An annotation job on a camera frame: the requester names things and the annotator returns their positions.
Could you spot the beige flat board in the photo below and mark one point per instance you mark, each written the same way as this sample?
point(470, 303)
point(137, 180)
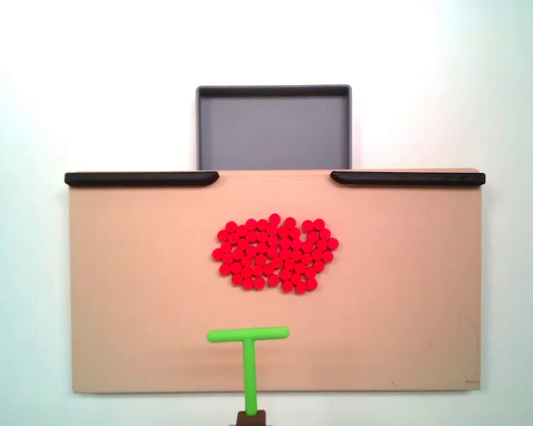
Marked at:
point(137, 288)

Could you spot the grey rectangular container tray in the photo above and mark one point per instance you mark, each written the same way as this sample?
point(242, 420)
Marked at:
point(273, 128)

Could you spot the black edge rail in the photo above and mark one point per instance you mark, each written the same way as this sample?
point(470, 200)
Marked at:
point(408, 179)
point(137, 179)

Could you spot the red granules pile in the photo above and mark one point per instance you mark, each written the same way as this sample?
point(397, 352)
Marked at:
point(275, 255)

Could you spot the green T-shaped pusher tool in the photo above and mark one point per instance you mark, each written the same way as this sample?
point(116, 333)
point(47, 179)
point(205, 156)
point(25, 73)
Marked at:
point(249, 377)

